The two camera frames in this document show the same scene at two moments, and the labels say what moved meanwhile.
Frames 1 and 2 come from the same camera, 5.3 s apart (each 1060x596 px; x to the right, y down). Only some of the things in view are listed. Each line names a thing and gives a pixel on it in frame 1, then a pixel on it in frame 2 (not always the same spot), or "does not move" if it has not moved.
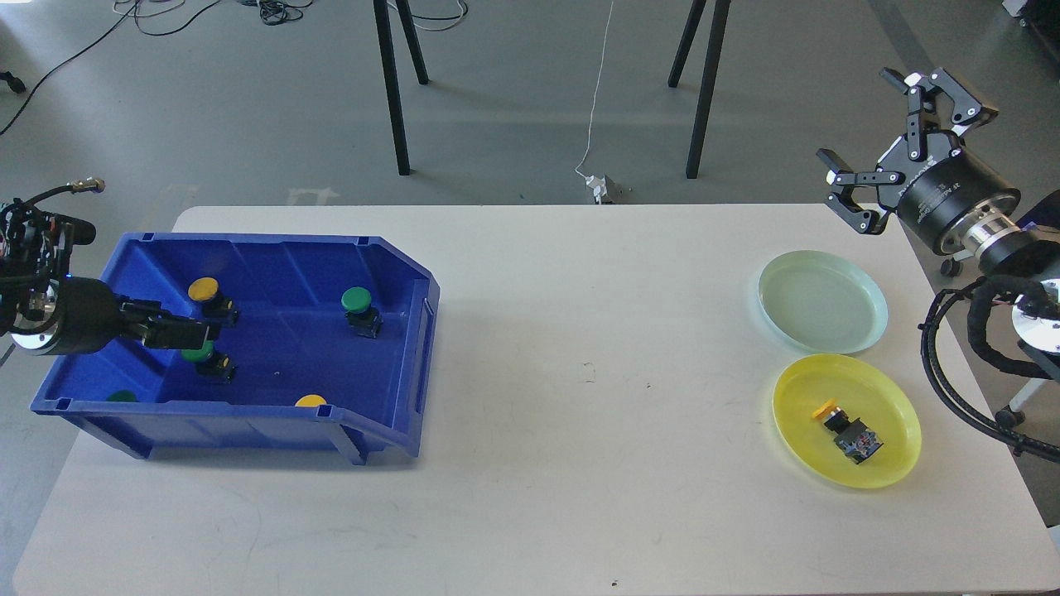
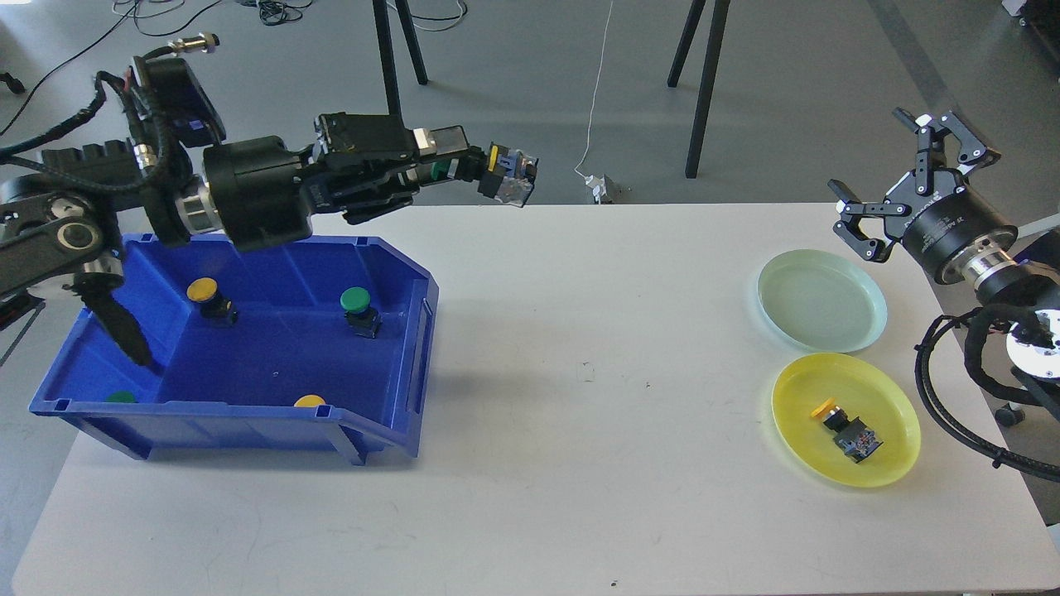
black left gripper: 91,314 to 257,188
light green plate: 822,303 does not move
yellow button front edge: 310,401 does not move
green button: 210,362 to 509,176
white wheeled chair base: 1036,318 to 1038,361
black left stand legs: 383,31 does not move
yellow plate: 862,391 does not move
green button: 364,319 does not move
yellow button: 855,440 does not move
